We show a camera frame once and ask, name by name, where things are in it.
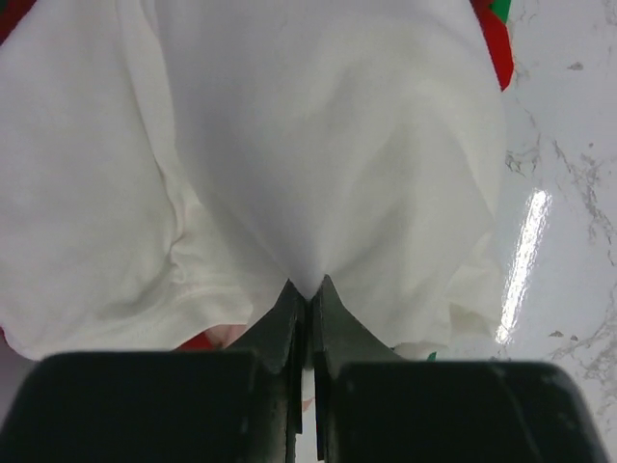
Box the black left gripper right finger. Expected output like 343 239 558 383
310 277 403 462

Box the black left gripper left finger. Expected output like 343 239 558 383
226 282 307 462

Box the white t shirt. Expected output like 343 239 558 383
1 1 506 360

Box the red t shirt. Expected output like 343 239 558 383
470 0 515 92

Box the green plastic basket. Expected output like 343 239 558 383
489 0 512 24

